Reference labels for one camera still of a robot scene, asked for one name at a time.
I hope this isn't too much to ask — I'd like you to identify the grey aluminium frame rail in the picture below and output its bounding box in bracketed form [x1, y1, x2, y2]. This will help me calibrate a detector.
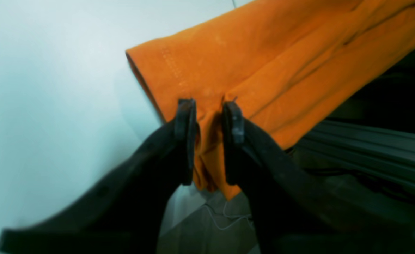
[295, 120, 415, 194]

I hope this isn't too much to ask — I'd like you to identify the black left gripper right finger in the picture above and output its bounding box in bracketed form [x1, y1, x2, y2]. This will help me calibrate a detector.
[222, 102, 415, 254]

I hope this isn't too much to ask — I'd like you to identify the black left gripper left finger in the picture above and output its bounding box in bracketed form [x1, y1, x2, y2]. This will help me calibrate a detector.
[0, 99, 197, 254]

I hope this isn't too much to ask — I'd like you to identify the orange t-shirt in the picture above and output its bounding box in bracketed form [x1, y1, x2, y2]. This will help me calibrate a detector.
[126, 0, 415, 200]

